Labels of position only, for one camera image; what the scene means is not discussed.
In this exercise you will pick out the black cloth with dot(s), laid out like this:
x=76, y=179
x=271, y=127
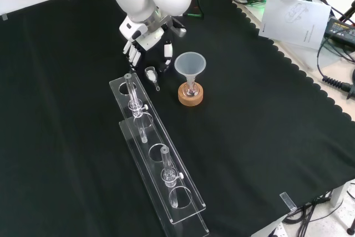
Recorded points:
x=249, y=137

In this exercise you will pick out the clear acrylic funnel stand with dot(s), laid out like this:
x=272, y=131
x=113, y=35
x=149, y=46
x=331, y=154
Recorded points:
x=151, y=137

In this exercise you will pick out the grey tape strip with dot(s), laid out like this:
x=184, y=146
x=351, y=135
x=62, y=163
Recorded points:
x=4, y=16

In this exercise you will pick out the white printed paper sheet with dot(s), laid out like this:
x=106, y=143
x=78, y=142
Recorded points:
x=294, y=23

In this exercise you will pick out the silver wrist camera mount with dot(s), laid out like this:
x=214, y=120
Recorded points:
x=179, y=30

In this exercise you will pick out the small round-bottom glass flask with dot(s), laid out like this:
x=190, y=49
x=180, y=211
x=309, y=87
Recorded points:
x=192, y=90

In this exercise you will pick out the white power strip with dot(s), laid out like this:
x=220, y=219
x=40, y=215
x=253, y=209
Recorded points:
x=277, y=230

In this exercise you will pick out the clear tape strip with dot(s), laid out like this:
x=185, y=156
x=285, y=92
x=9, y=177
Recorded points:
x=288, y=201

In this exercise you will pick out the black power adapter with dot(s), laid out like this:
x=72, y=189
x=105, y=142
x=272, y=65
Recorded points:
x=339, y=30

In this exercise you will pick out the translucent plastic funnel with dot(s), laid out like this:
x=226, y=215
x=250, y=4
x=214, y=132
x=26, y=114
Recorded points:
x=191, y=60

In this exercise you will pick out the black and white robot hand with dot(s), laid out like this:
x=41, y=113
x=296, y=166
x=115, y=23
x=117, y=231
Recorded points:
x=144, y=41

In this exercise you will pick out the clear weighing funnel with powder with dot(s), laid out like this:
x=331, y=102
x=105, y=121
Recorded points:
x=150, y=75

